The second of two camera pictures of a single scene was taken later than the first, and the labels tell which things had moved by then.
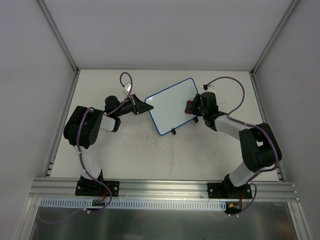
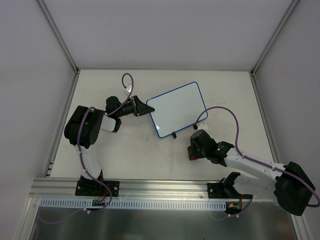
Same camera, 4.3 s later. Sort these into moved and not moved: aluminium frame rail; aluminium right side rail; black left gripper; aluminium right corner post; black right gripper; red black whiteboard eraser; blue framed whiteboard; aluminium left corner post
Moved: black right gripper; red black whiteboard eraser; blue framed whiteboard
Not moved: aluminium right side rail; black left gripper; aluminium left corner post; aluminium frame rail; aluminium right corner post
